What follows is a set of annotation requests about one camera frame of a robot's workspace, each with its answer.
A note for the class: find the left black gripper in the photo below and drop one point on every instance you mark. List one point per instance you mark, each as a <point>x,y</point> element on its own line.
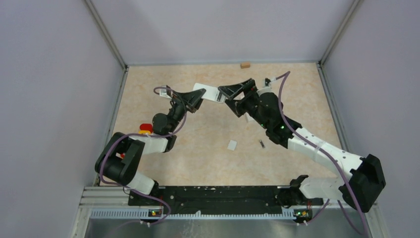
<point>194,97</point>

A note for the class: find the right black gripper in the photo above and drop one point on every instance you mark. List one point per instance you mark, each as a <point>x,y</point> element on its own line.
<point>249,89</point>

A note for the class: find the white grey remote control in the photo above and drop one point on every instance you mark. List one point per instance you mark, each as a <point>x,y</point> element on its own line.
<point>212,93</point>

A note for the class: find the small white battery lid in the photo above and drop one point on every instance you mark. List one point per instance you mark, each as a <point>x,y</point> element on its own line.
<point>232,145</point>

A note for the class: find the dark AAA battery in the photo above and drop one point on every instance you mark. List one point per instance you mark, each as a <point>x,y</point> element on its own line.
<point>261,143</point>

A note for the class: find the slim white remote control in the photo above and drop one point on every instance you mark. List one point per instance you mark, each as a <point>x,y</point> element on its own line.
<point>248,118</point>

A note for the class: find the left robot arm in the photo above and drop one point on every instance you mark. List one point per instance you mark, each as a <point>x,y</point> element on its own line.
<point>120,158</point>

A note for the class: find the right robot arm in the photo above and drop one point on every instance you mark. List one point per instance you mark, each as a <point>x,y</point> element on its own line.
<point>360,180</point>

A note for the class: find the small wooden block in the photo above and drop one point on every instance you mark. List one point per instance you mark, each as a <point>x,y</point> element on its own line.
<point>245,65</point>

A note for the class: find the red plastic toy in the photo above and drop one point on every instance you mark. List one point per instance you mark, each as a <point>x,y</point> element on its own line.
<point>146,127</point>

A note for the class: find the yellow plastic toy tool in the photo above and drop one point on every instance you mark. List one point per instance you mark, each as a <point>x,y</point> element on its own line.
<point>145,132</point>

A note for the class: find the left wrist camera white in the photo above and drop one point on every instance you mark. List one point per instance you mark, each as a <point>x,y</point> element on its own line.
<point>165,93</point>

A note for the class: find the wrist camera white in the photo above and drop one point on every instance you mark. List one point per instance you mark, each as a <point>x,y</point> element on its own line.
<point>268,85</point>
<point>165,93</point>

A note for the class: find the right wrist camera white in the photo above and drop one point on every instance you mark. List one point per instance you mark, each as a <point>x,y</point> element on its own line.
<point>268,85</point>

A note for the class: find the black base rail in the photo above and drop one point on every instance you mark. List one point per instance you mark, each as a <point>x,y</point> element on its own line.
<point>224,200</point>

